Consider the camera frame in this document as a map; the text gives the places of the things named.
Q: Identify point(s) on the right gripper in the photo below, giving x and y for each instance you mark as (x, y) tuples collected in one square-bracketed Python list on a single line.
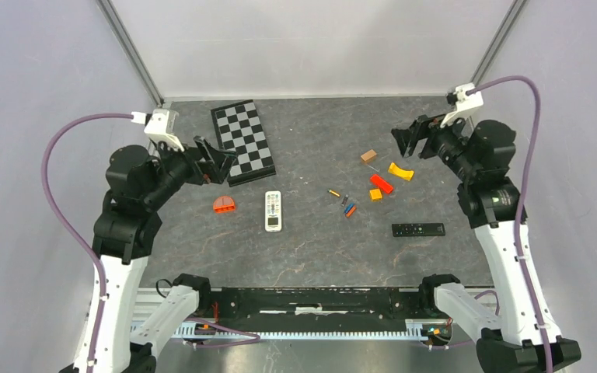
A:
[(407, 137)]

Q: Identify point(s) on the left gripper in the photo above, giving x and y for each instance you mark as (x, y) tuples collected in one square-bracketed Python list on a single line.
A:
[(218, 167)]

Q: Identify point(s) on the white remote control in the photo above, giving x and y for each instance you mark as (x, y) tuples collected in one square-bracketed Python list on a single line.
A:
[(273, 211)]

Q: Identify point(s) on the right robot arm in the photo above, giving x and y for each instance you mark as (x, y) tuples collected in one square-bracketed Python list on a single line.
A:
[(522, 336)]

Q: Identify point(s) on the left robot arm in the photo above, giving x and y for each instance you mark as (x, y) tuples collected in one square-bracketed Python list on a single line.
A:
[(123, 238)]

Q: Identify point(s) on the black remote control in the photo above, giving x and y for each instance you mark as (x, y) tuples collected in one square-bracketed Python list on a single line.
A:
[(418, 229)]

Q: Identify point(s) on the orange semicircle block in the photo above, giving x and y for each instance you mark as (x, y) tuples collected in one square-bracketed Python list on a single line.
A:
[(223, 204)]

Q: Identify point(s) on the checkered chess board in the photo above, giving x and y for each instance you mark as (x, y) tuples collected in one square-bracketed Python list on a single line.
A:
[(238, 128)]

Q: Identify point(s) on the yellow arch block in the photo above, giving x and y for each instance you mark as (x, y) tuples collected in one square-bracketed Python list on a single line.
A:
[(404, 174)]

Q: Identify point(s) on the brown wooden block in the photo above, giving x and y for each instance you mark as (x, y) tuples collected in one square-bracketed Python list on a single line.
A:
[(368, 156)]

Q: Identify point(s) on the red rectangular block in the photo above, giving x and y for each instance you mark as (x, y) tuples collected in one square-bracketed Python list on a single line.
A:
[(381, 184)]

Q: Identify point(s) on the orange cube block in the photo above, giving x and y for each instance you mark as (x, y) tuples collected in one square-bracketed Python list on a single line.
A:
[(375, 194)]

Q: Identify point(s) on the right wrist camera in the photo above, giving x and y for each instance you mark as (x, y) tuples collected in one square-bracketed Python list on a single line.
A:
[(465, 100)]

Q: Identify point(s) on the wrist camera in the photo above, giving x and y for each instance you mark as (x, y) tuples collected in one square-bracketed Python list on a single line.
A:
[(159, 129), (465, 100)]

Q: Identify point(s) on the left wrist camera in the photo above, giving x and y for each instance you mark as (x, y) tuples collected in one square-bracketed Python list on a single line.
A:
[(159, 129)]

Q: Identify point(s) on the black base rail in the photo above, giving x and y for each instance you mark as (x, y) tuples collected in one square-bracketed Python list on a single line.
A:
[(311, 310)]

